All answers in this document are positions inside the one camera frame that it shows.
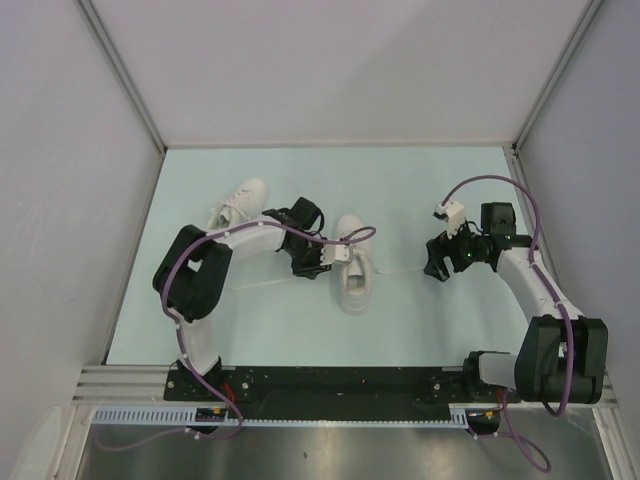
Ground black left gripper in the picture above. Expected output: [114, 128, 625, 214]
[285, 237, 331, 280]

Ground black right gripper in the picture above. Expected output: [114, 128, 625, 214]
[423, 215, 484, 281]

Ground white sneaker with laces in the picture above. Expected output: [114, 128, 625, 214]
[227, 214, 426, 317]

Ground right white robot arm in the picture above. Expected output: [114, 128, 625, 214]
[424, 201, 608, 406]

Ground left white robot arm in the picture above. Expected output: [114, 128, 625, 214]
[152, 197, 331, 400]

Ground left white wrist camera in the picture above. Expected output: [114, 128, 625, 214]
[320, 243, 353, 266]

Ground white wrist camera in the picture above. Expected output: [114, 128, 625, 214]
[434, 200, 466, 239]
[320, 243, 353, 266]

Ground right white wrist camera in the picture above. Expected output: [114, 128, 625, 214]
[434, 200, 466, 239]

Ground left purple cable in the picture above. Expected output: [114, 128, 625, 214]
[94, 225, 377, 449]

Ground purple cable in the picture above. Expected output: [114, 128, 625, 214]
[94, 225, 377, 449]
[434, 174, 576, 474]

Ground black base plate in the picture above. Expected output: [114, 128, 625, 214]
[163, 362, 522, 424]

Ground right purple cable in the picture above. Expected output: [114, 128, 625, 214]
[434, 174, 576, 474]

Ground grey slotted cable duct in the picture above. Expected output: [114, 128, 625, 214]
[92, 405, 501, 429]

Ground aluminium frame rail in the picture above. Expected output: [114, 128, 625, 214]
[509, 144, 640, 480]

